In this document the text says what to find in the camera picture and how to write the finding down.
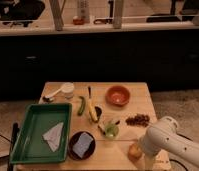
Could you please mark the yellow-red apple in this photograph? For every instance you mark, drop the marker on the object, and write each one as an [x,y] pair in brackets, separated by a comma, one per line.
[135,151]

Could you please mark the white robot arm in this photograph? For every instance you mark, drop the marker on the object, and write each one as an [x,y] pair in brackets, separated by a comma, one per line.
[162,135]

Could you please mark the red bowl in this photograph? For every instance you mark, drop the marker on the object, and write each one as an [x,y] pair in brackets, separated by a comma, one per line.
[117,95]

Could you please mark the green cucumber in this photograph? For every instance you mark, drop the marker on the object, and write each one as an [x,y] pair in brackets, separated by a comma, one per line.
[82,106]

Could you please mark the yellow banana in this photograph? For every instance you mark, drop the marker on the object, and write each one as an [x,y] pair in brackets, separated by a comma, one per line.
[92,111]

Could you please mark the green cup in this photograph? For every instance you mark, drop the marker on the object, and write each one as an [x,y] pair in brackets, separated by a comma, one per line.
[111,130]

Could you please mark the bunch of dark grapes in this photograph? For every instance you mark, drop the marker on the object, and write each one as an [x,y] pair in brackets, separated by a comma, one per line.
[138,120]

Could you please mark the blue-grey sponge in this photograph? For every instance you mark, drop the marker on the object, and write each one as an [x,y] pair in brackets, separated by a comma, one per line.
[82,145]

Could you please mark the black round plate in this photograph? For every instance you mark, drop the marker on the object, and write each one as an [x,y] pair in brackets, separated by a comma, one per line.
[73,140]

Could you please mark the grey folded cloth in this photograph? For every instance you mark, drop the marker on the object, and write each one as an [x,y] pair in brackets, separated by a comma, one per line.
[53,136]

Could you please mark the black bar beside tray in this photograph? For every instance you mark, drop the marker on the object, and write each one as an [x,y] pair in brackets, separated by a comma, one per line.
[15,130]

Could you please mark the green plastic tray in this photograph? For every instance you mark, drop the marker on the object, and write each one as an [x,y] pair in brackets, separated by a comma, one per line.
[30,146]

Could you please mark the black office chair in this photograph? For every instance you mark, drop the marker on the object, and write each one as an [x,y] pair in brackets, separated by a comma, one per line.
[22,12]

